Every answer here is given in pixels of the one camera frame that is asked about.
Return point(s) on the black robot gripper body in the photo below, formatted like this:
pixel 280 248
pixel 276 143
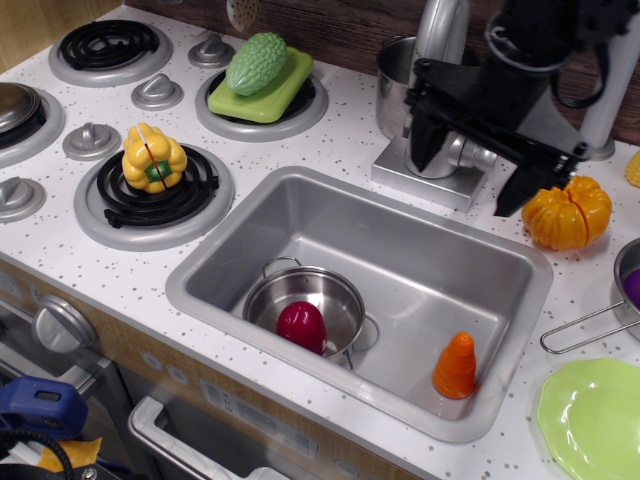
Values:
pixel 505 104

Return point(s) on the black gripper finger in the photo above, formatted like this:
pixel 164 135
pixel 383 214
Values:
pixel 427 134
pixel 522 185

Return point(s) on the silver toy faucet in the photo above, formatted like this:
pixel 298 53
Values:
pixel 455 177

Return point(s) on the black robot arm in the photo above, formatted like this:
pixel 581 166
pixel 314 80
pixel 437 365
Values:
pixel 508 104

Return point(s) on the steel pot behind faucet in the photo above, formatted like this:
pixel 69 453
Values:
pixel 393 63

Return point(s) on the orange toy pumpkin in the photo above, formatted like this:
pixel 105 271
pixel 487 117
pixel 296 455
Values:
pixel 569 218

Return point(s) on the grey vertical pole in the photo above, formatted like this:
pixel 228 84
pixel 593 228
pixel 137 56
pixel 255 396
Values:
pixel 607 115

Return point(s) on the yellow toy corn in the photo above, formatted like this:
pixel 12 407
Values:
pixel 632 170

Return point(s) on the back right stove burner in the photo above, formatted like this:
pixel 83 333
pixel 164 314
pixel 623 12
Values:
pixel 306 109

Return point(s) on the stove burner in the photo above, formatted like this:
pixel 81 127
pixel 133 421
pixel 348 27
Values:
pixel 306 109
pixel 109 53
pixel 116 215
pixel 23 145

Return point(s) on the grey toy sink basin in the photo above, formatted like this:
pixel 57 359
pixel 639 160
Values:
pixel 418 316

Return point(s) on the purple toy vegetable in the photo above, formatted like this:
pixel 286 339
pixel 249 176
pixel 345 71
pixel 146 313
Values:
pixel 631 287

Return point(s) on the green plastic cutting board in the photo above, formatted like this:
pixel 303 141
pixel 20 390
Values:
pixel 268 104

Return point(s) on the green toy bitter gourd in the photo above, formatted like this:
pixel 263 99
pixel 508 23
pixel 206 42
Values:
pixel 256 64

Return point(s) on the small steel pot in sink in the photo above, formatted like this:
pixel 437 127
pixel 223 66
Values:
pixel 286 280

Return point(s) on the orange toy carrot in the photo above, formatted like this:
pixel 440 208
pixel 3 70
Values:
pixel 455 370

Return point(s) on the hanging slotted spoon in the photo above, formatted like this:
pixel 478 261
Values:
pixel 243 14

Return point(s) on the grey stove knob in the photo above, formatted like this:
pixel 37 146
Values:
pixel 212 53
pixel 157 93
pixel 20 198
pixel 91 142

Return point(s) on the red toy pepper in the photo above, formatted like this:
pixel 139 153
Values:
pixel 303 324

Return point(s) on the light green plastic plate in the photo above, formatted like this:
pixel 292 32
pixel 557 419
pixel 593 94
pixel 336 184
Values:
pixel 588 413

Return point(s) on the grey stove knob middle back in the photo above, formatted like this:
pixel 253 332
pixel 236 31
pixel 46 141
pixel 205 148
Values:
pixel 157 93

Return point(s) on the yellow toy bell pepper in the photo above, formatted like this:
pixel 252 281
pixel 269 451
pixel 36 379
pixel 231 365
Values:
pixel 152 162

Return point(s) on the front right stove burner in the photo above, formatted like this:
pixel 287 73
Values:
pixel 116 215

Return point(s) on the grey stove knob middle front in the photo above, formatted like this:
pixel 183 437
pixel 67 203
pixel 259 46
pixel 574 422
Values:
pixel 91 142

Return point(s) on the back left stove burner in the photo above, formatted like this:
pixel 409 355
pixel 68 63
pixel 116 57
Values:
pixel 109 53

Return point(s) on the front left stove burner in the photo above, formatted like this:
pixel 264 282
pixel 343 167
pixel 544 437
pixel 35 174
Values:
pixel 23 145

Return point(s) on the steel pot lid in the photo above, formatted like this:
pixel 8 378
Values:
pixel 21 107

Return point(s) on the grey oven dial knob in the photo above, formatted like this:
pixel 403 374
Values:
pixel 60 328

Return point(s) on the blue clamp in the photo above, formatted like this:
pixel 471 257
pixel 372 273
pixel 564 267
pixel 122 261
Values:
pixel 43 406

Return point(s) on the yellow tape piece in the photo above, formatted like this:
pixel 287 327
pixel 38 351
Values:
pixel 79 453

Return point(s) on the steel saucepan with wire handle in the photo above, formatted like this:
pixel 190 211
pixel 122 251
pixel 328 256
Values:
pixel 626 313

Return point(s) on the grey oven door handle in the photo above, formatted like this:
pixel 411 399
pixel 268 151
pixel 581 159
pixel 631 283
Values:
pixel 142 426

